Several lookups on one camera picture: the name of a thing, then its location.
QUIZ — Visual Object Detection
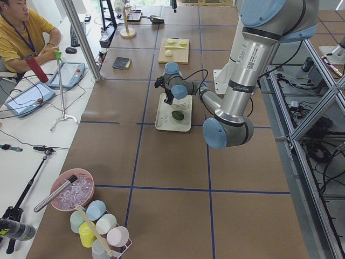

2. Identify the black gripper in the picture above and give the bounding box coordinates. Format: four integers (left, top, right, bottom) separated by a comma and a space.
154, 76, 174, 105

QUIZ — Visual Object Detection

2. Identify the white steamed bun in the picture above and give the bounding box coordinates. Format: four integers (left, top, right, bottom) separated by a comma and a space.
164, 50, 173, 57

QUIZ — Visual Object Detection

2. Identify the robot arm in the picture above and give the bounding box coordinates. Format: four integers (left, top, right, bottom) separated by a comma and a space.
154, 1, 319, 149

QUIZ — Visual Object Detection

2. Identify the steel tube in bowl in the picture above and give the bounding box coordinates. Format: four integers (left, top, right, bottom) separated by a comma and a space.
33, 174, 78, 213

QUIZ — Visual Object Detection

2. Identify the pink bowl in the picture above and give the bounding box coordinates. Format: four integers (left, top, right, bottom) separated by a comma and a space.
50, 168, 95, 212

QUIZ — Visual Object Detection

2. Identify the yellow plastic knife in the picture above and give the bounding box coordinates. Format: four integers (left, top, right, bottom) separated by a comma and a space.
164, 45, 186, 50

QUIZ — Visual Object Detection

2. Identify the cream bear serving tray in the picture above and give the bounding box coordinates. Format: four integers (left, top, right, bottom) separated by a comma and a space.
155, 93, 192, 132

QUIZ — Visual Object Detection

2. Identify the green avocado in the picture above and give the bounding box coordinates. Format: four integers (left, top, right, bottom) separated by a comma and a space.
171, 111, 184, 121

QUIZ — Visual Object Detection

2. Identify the folded grey yellow cloth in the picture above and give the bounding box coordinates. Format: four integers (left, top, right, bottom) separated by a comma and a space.
112, 57, 132, 70

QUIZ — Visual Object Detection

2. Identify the single lemon slice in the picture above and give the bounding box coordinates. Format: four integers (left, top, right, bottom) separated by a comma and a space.
167, 38, 176, 44

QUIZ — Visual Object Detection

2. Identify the wooden mug tree stand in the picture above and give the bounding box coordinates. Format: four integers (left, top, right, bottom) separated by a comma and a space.
115, 1, 136, 39

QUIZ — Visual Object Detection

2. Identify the metal scoop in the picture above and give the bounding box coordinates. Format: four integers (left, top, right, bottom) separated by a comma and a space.
141, 15, 164, 24

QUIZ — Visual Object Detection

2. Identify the black tray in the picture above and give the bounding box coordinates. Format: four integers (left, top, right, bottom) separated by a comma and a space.
127, 10, 142, 22

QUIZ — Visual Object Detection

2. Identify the far teach pendant tablet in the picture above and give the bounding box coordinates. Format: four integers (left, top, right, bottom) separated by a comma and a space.
46, 62, 85, 89

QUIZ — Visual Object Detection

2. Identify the teach pendant tablet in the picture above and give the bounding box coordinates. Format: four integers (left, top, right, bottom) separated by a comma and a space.
46, 62, 85, 89
4, 82, 56, 117

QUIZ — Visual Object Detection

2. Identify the black keyboard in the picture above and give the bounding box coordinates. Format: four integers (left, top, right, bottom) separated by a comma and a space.
70, 21, 87, 48

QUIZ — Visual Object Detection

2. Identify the black computer mouse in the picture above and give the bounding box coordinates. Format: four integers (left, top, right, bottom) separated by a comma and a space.
65, 46, 77, 54

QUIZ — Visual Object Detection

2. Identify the metal stand with green clip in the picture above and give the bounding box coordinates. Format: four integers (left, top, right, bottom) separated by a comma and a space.
50, 51, 79, 133

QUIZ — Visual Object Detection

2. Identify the near teach pendant tablet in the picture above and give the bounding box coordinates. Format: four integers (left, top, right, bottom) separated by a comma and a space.
4, 82, 56, 117

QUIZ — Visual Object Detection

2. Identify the red bottle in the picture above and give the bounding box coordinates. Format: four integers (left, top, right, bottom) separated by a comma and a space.
24, 56, 49, 83

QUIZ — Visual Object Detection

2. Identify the blue cup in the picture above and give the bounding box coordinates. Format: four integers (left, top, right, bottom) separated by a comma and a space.
86, 200, 106, 221

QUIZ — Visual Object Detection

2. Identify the person in yellow shirt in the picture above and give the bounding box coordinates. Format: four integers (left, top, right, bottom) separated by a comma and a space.
1, 1, 61, 73

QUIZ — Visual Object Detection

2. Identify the white cup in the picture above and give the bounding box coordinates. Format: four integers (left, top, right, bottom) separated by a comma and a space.
95, 213, 117, 235

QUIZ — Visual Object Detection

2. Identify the pink cup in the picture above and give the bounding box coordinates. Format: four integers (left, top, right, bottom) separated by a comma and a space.
106, 226, 129, 247

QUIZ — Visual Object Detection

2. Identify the mint green cup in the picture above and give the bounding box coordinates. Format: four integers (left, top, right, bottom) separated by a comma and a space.
70, 210, 85, 234

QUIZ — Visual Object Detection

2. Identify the smart watch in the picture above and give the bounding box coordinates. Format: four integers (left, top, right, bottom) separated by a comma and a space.
0, 144, 23, 152

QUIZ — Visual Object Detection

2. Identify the yellow cup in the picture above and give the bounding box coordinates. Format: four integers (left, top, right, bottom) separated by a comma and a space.
79, 222, 96, 248

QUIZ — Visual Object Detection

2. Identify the grey cup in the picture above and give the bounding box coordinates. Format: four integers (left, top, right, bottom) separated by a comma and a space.
92, 239, 110, 259

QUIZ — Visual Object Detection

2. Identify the black tripod stick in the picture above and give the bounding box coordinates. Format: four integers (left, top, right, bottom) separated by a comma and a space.
1, 146, 55, 254

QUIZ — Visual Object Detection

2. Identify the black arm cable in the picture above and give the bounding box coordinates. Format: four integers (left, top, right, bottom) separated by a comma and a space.
181, 69, 210, 95

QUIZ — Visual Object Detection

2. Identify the aluminium frame post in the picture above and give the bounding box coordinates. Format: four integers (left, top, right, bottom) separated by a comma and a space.
61, 0, 101, 82

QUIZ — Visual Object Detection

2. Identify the wooden cup rack handle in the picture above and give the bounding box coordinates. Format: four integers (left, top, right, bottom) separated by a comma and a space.
75, 205, 115, 258

